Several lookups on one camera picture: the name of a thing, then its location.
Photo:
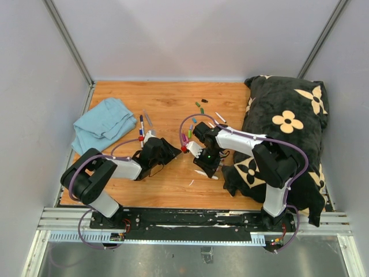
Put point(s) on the beige cap marker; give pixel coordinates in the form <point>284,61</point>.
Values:
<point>205,174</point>

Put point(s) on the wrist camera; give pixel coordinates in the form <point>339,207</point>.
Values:
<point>147,136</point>
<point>195,149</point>

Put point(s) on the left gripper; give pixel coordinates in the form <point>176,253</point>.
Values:
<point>170,151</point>

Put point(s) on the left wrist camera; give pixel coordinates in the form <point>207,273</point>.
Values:
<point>147,136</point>

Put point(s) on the light blue cloth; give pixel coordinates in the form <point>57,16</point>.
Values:
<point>102,126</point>

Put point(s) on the black floral pillow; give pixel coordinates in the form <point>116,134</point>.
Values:
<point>296,111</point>

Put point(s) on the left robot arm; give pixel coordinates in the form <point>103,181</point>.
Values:
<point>87,178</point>

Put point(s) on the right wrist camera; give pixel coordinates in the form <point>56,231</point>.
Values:
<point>195,149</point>

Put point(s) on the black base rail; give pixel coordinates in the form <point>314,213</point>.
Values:
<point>184,227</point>

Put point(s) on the grey clear pen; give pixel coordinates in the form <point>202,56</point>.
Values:
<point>147,118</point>

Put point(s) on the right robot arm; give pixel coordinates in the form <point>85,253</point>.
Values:
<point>274,162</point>

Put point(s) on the dark blue marker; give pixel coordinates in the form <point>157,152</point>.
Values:
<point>142,122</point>

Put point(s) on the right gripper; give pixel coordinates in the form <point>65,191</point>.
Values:
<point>209,168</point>

